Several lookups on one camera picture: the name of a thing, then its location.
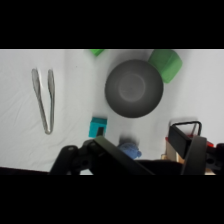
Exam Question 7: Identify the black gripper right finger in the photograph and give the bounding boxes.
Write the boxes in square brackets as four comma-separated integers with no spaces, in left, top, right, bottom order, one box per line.
[180,135,224,176]

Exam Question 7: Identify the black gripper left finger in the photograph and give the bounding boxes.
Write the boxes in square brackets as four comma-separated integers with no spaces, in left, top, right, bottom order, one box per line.
[49,135,155,176]

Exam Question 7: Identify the blue cube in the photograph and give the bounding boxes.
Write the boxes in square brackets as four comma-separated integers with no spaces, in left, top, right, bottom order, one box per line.
[88,116,108,139]

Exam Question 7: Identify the grey bowl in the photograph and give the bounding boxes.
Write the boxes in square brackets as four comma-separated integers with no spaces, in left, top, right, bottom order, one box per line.
[104,59,165,119]

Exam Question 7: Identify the small green cube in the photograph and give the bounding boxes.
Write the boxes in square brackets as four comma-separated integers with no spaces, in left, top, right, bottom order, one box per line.
[88,49,106,57]

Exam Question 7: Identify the blue crumpled cloth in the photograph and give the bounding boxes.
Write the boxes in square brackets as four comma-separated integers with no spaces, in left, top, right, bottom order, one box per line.
[117,140,143,161]

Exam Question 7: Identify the metal tongs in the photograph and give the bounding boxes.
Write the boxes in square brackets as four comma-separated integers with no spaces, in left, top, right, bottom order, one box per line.
[31,67,56,136]

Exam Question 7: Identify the large green block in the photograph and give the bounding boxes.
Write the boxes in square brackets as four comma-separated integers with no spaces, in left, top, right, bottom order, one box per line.
[147,49,184,84]

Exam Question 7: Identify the black wire frame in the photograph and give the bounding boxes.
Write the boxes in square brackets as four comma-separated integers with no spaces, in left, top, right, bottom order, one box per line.
[167,120,203,158]

